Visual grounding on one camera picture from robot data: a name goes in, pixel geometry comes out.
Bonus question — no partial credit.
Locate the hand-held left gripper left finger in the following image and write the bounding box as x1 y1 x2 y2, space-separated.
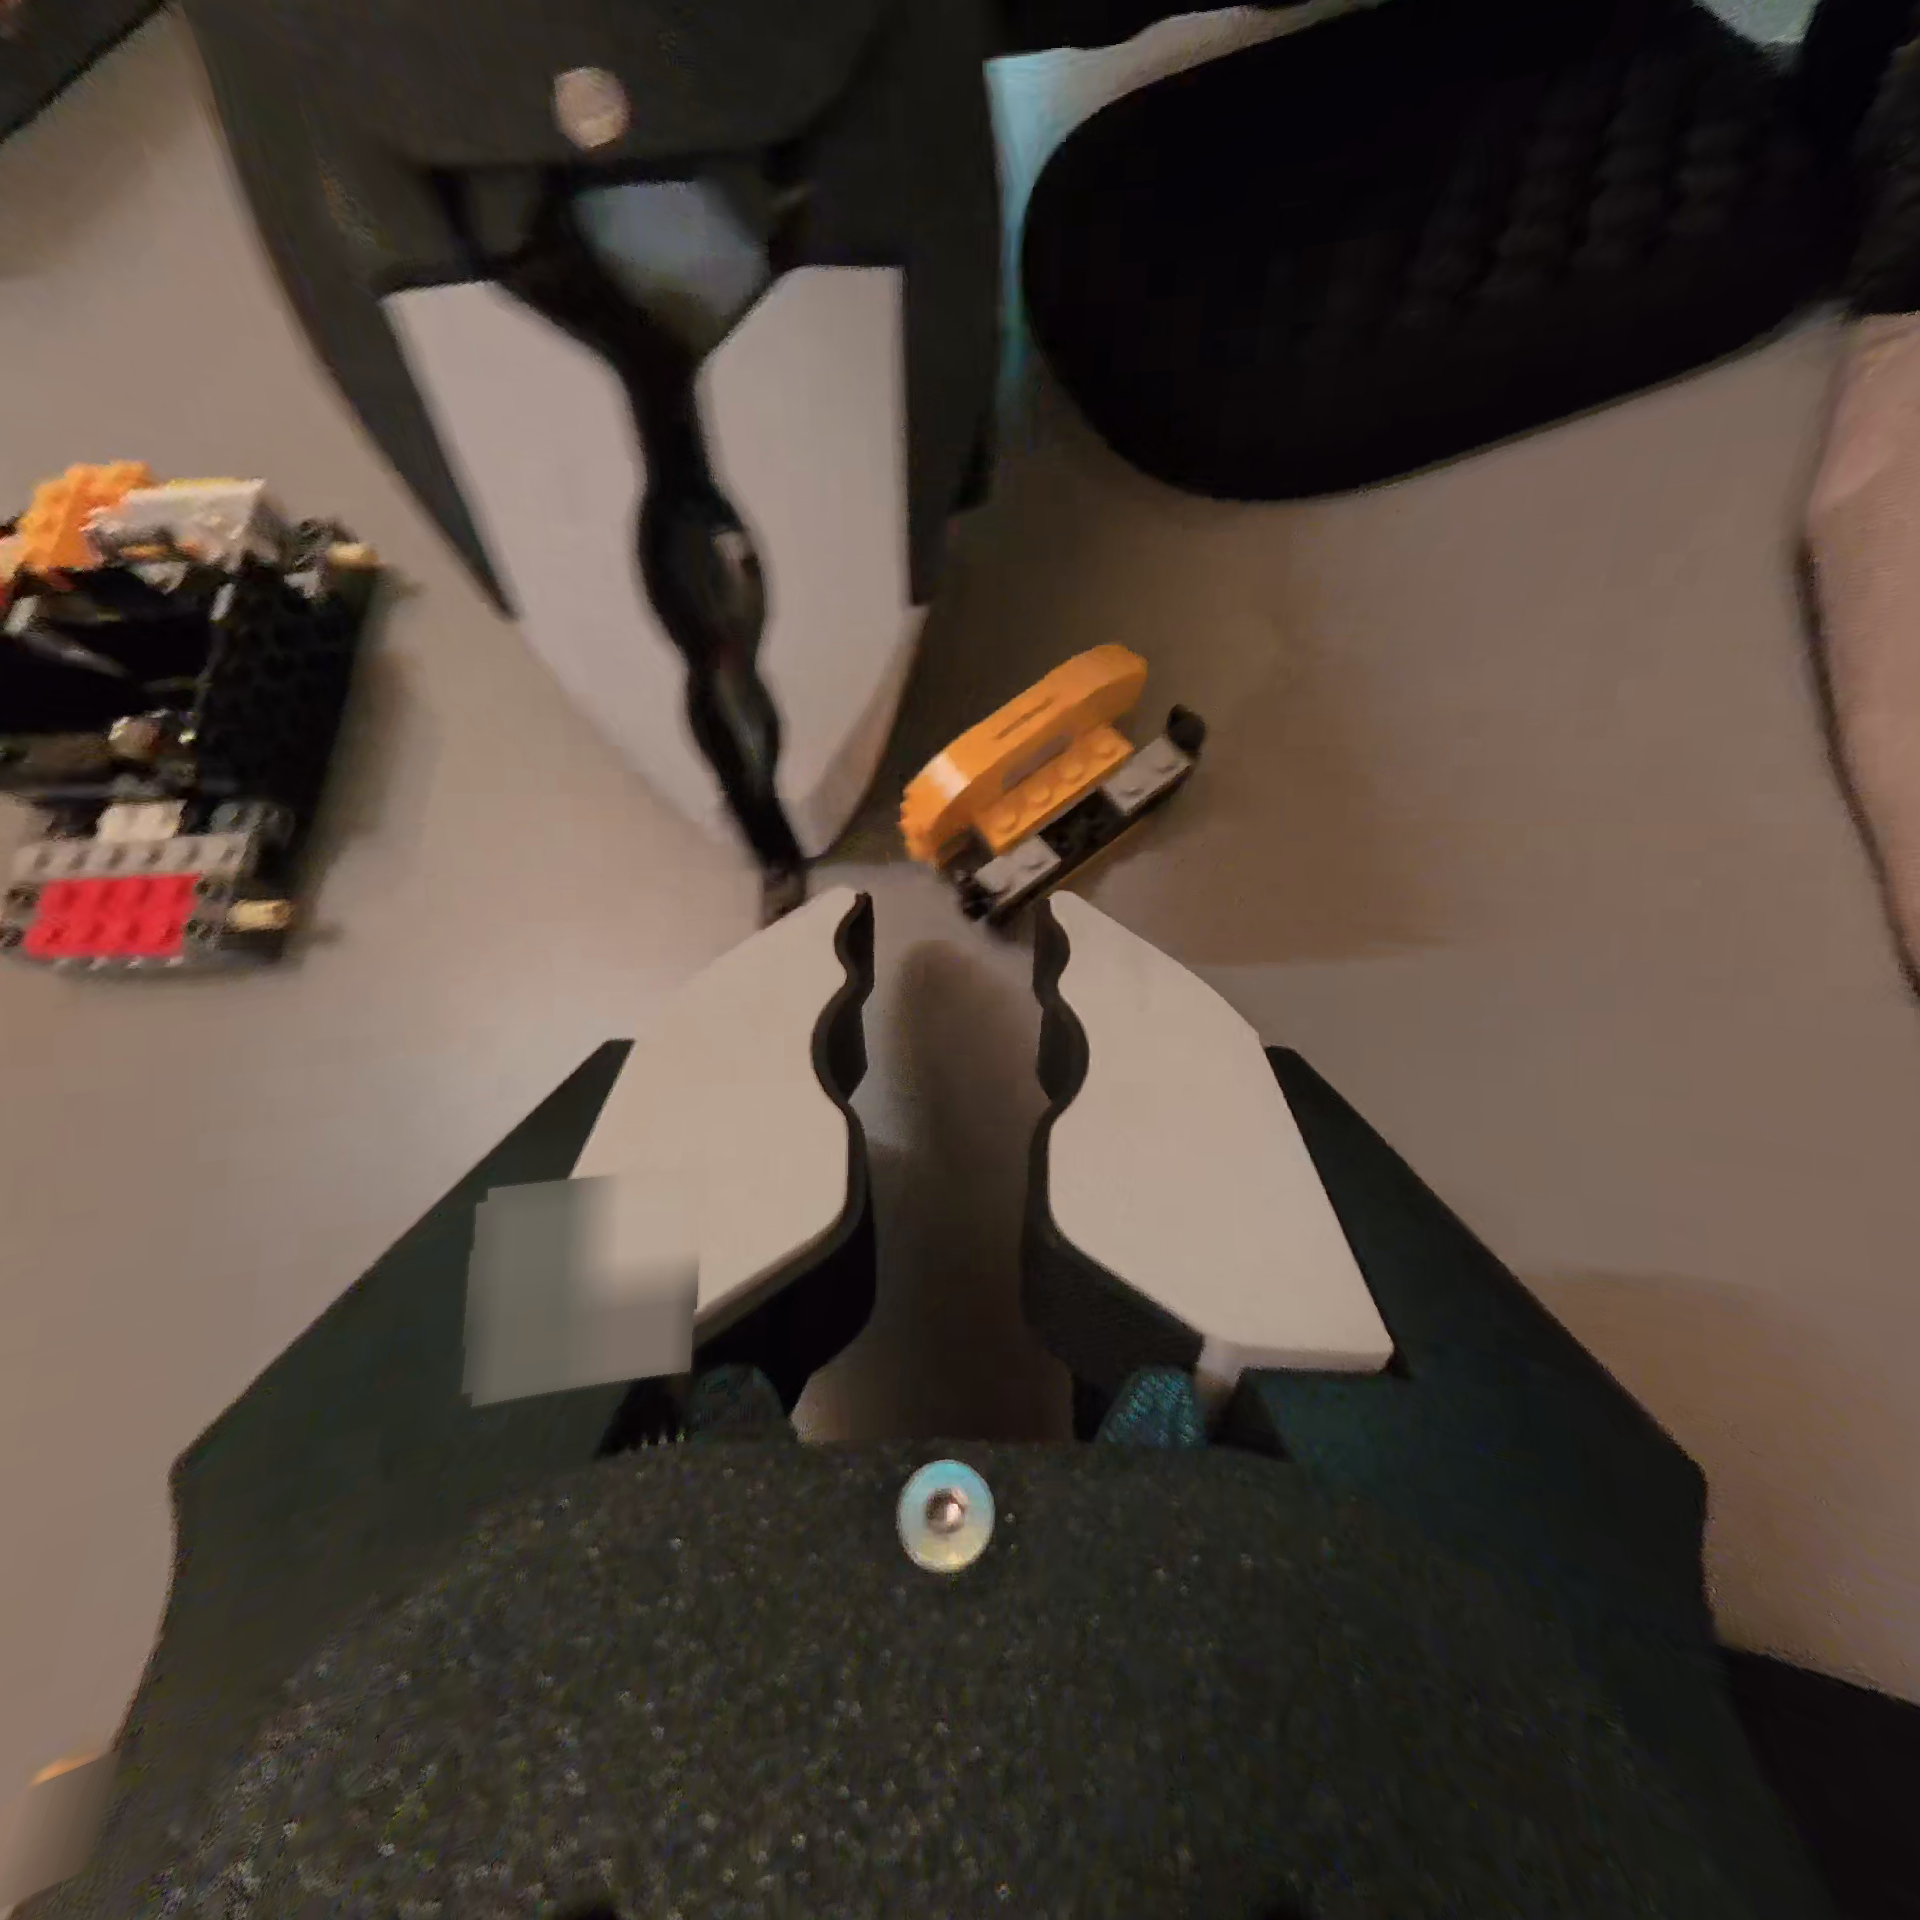
576 887 875 1411

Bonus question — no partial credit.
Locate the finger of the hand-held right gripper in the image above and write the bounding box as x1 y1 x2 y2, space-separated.
691 266 932 860
381 276 789 872

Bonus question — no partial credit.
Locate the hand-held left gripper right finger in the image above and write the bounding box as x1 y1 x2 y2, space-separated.
1023 892 1397 1442

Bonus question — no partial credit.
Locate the orange toy brick assembly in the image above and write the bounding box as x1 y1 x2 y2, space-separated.
896 643 1209 924

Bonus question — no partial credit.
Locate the black toy car chassis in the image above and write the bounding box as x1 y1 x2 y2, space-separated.
0 455 383 977

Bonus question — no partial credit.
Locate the grey desk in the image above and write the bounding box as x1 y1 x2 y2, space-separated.
0 0 1920 1712

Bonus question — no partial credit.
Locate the black padded cushion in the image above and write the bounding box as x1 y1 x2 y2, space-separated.
1019 0 1862 504

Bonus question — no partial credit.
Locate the person's beige clothing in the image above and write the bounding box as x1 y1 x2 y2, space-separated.
1800 314 1920 992

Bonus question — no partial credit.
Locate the person's black fleece jacket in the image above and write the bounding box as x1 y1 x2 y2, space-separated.
1835 0 1920 318

